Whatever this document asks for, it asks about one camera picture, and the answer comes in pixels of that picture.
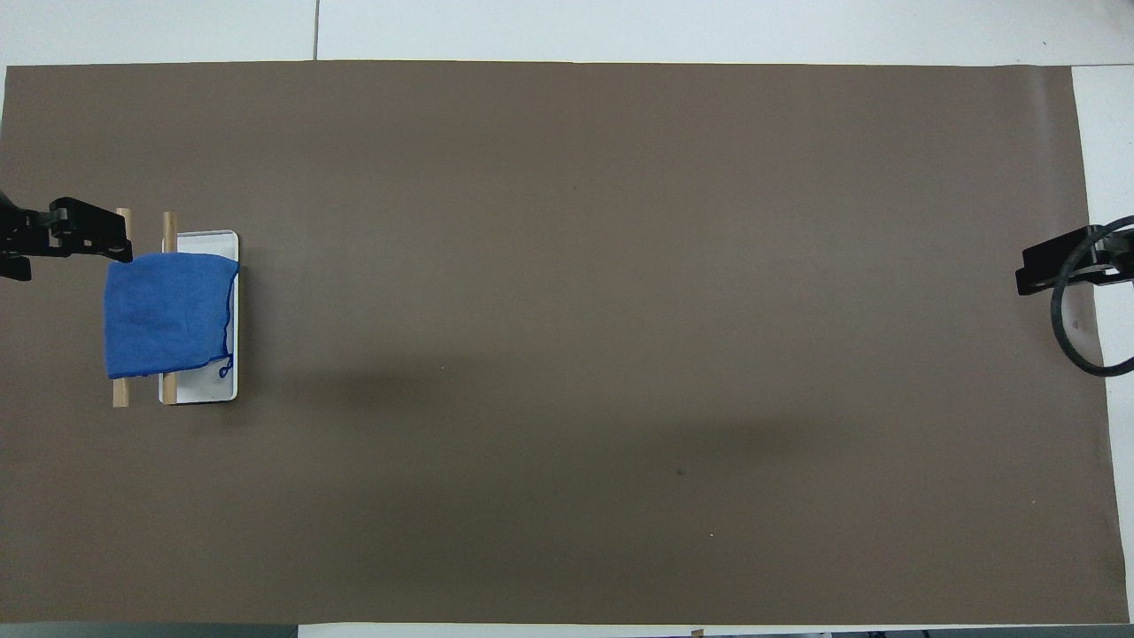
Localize blue towel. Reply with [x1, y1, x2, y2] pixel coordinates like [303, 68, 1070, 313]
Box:
[104, 253, 241, 380]

